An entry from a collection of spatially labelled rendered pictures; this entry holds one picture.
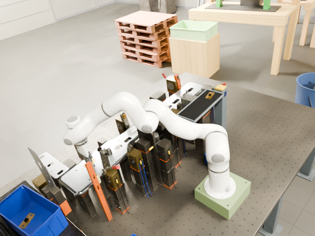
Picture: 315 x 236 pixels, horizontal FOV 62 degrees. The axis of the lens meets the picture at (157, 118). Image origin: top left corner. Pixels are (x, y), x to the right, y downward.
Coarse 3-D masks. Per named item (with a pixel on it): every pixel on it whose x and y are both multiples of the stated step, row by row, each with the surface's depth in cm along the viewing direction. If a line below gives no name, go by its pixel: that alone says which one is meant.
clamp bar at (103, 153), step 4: (100, 148) 141; (104, 148) 140; (100, 152) 138; (104, 152) 139; (100, 156) 142; (104, 156) 141; (104, 160) 142; (108, 160) 145; (104, 164) 144; (108, 164) 147; (104, 168) 147
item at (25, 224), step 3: (30, 213) 134; (27, 216) 133; (30, 216) 132; (33, 216) 132; (24, 219) 130; (27, 219) 130; (30, 219) 131; (24, 222) 130; (27, 222) 130; (21, 225) 129; (24, 225) 128; (21, 228) 128; (24, 228) 127
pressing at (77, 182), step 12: (192, 84) 228; (132, 132) 184; (108, 144) 176; (120, 144) 175; (96, 156) 168; (108, 156) 167; (120, 156) 165; (72, 168) 163; (84, 168) 161; (96, 168) 159; (60, 180) 155; (72, 180) 154; (84, 180) 152; (72, 192) 147; (84, 192) 147
